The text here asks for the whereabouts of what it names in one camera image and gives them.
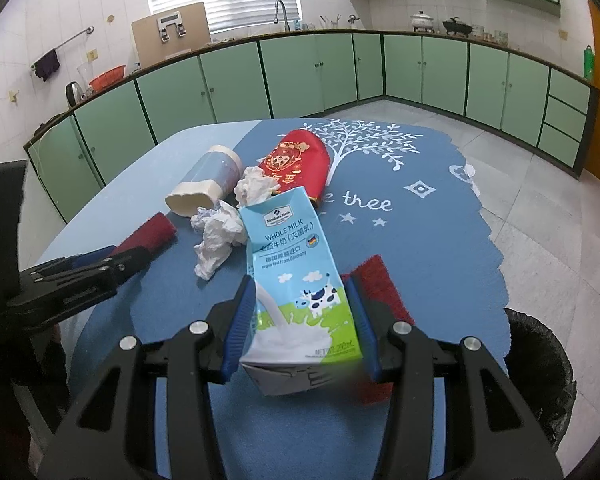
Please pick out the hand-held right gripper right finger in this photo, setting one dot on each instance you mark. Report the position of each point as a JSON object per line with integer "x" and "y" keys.
{"x": 362, "y": 330}

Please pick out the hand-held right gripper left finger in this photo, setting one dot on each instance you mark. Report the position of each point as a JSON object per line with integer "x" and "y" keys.
{"x": 240, "y": 330}

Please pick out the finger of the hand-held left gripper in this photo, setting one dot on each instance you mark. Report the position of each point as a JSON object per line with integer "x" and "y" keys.
{"x": 92, "y": 256}
{"x": 130, "y": 262}

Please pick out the red textured pad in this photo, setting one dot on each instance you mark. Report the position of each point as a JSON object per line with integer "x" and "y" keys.
{"x": 150, "y": 232}
{"x": 380, "y": 285}

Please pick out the blue milk carton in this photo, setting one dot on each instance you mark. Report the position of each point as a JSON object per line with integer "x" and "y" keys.
{"x": 290, "y": 260}

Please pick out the bin with black bag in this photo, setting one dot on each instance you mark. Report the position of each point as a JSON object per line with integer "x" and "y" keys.
{"x": 540, "y": 360}

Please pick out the crumpled white tissue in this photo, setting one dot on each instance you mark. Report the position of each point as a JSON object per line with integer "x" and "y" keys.
{"x": 252, "y": 185}
{"x": 215, "y": 240}

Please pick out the blue tree-print table mat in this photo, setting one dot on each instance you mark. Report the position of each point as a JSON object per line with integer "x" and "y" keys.
{"x": 405, "y": 240}

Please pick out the steel electric kettle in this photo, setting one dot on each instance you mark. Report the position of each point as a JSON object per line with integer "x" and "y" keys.
{"x": 73, "y": 94}

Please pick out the red plastic basin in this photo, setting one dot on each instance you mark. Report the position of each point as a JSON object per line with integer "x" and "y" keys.
{"x": 107, "y": 80}

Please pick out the dark hanging towel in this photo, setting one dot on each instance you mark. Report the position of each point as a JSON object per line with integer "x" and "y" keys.
{"x": 47, "y": 65}

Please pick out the wooden board with clips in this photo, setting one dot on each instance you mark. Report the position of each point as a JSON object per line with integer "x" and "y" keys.
{"x": 150, "y": 45}

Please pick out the green base cabinets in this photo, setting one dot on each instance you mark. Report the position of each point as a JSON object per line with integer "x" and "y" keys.
{"x": 290, "y": 75}

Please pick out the metal faucet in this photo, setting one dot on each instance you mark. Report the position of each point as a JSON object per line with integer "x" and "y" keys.
{"x": 285, "y": 17}

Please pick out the utensil holder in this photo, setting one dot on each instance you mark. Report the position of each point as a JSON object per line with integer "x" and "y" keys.
{"x": 331, "y": 22}

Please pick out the white cooking pot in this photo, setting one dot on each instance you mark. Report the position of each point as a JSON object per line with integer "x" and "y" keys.
{"x": 422, "y": 21}

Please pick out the black wok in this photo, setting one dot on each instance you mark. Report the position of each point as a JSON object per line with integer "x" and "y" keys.
{"x": 455, "y": 26}

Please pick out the glass jar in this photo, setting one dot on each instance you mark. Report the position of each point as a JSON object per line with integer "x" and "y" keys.
{"x": 477, "y": 32}
{"x": 501, "y": 37}

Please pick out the green bottle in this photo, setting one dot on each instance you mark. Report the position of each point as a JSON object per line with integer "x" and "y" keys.
{"x": 588, "y": 62}

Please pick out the metal towel rail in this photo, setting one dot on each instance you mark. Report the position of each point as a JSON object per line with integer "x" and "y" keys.
{"x": 75, "y": 37}

